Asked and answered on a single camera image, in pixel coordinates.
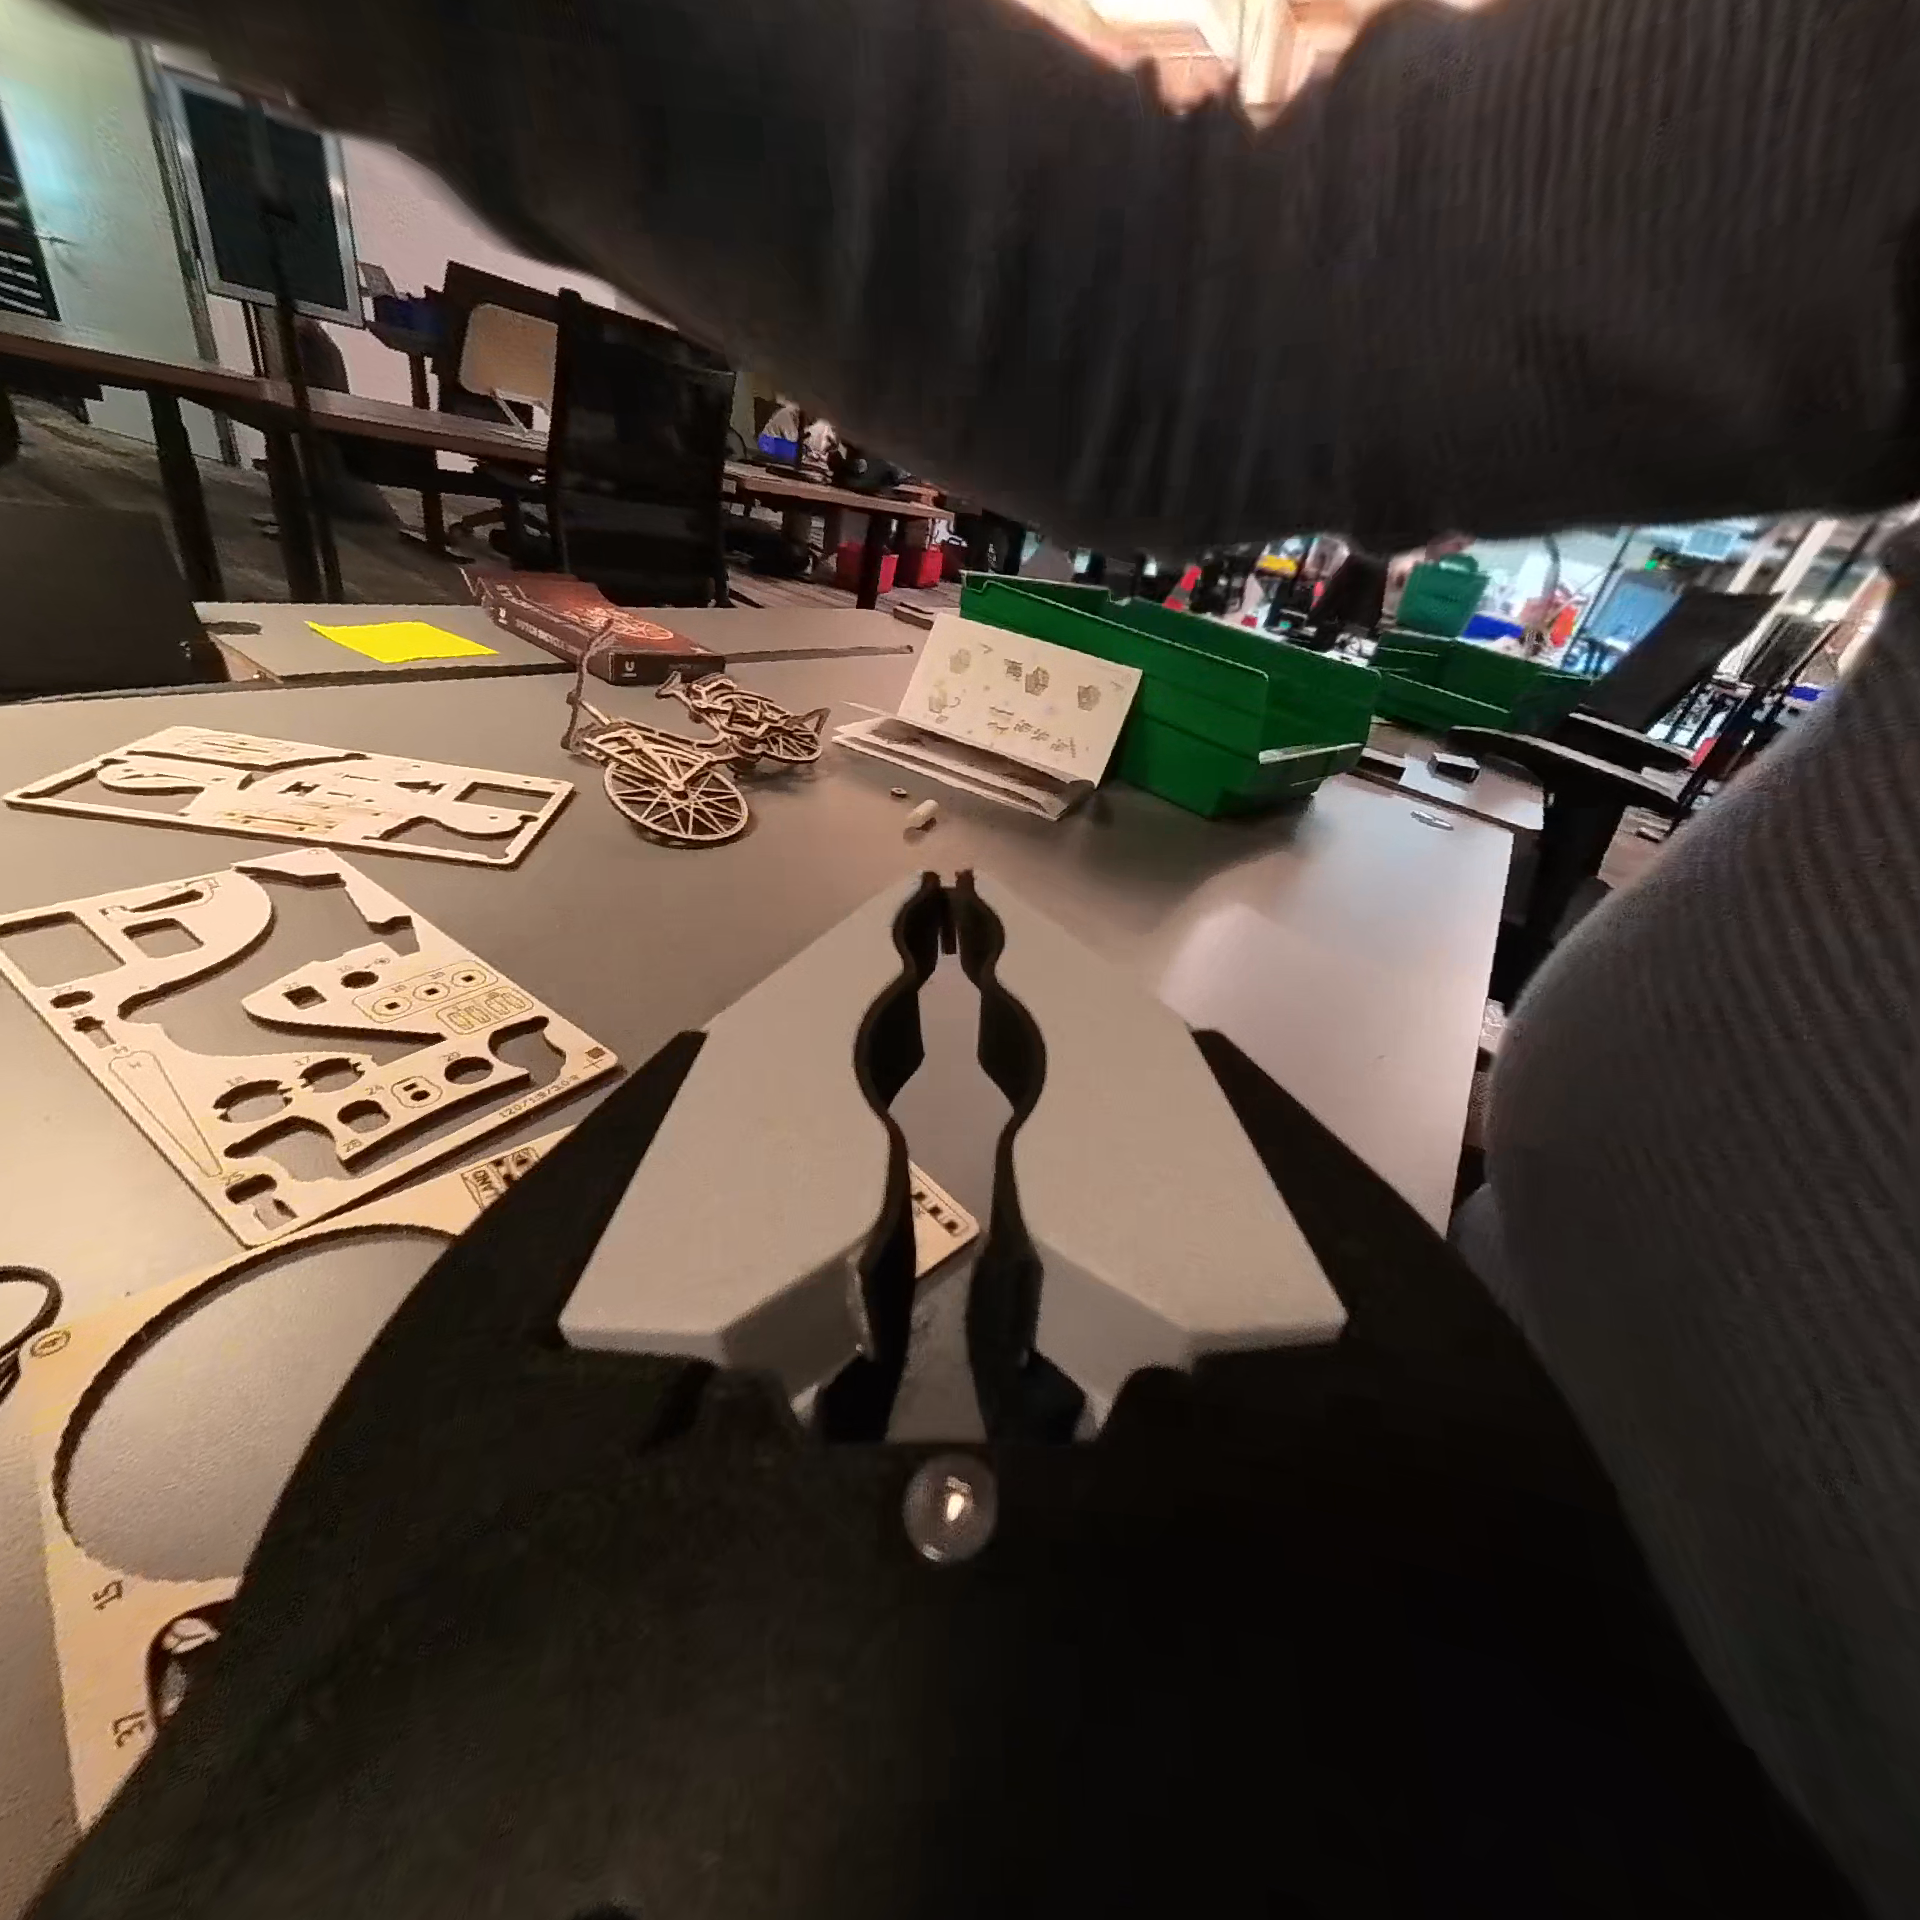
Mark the person's right forearm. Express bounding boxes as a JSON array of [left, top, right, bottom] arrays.
[[60, 0, 1920, 557]]

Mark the black mesh office chair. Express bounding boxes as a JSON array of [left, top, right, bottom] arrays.
[[495, 285, 735, 608]]

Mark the black tripod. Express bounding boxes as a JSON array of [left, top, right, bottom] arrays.
[[246, 193, 349, 601]]

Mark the long dark desk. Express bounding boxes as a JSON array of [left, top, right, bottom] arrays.
[[0, 321, 549, 601]]

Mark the black monitor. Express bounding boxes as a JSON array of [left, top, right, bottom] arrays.
[[1582, 585, 1785, 735]]

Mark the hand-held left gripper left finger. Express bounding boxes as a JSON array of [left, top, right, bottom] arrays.
[[557, 866, 951, 1439]]

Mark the dark chair backrest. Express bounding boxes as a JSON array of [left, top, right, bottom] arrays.
[[0, 502, 226, 699]]

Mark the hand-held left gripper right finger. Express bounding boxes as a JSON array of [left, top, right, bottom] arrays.
[[952, 863, 1349, 1439]]

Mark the instruction booklet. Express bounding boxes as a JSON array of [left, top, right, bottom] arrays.
[[830, 611, 1144, 822]]

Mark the dark cardboard box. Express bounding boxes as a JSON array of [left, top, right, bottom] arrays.
[[461, 562, 726, 682]]

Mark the framed dark window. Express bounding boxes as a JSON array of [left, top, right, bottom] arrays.
[[158, 65, 367, 328]]

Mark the laser-cut wooden parts sheet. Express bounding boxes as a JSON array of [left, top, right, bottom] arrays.
[[0, 848, 622, 1247], [0, 1126, 980, 1849], [7, 727, 576, 869]]

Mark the dark wall sign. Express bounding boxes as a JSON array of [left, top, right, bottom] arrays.
[[0, 104, 64, 325]]

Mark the chair with pale backrest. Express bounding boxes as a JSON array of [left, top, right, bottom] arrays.
[[434, 263, 564, 557]]

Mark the yellow paper note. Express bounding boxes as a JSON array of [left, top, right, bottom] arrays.
[[304, 617, 500, 664]]

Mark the wooden bicycle model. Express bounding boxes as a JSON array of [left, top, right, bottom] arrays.
[[560, 659, 832, 848]]

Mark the large green storage bin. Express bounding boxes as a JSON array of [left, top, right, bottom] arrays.
[[958, 569, 1385, 822]]

